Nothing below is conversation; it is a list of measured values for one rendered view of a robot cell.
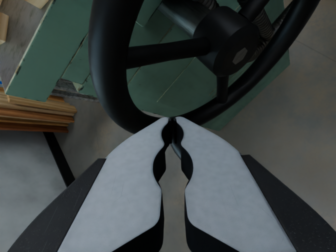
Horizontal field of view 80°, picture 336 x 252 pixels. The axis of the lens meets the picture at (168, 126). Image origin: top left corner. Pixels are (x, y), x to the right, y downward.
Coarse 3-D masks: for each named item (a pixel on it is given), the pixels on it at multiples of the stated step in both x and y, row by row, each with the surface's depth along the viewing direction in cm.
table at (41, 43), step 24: (24, 0) 30; (48, 0) 26; (72, 0) 27; (144, 0) 22; (24, 24) 29; (48, 24) 27; (72, 24) 29; (144, 24) 24; (0, 48) 34; (24, 48) 28; (48, 48) 29; (72, 48) 31; (0, 72) 32; (24, 72) 30; (48, 72) 32; (24, 96) 33; (48, 96) 35
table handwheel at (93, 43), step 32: (96, 0) 12; (128, 0) 12; (192, 0) 23; (256, 0) 19; (96, 32) 13; (128, 32) 13; (192, 32) 23; (224, 32) 19; (256, 32) 20; (288, 32) 27; (96, 64) 14; (128, 64) 16; (224, 64) 20; (256, 64) 31; (128, 96) 18; (224, 96) 30; (128, 128) 22
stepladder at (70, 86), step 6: (0, 78) 94; (60, 78) 134; (0, 84) 97; (60, 84) 116; (66, 84) 120; (72, 84) 123; (54, 90) 117; (60, 90) 121; (66, 90) 119; (72, 90) 121; (66, 96) 123; (72, 96) 125; (78, 96) 128; (84, 96) 132; (90, 96) 136
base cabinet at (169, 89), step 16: (224, 0) 41; (272, 0) 50; (272, 16) 55; (176, 32) 40; (160, 64) 45; (176, 64) 48; (192, 64) 51; (288, 64) 89; (144, 80) 45; (160, 80) 49; (176, 80) 52; (192, 80) 56; (208, 80) 61; (144, 96) 50; (160, 96) 53; (176, 96) 57; (192, 96) 62; (208, 96) 68; (160, 112) 59; (176, 112) 65; (224, 112) 88
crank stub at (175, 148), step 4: (172, 128) 25; (172, 132) 24; (172, 136) 24; (172, 140) 24; (172, 144) 24; (176, 144) 24; (172, 148) 24; (176, 148) 23; (176, 152) 24; (180, 152) 23; (180, 156) 23
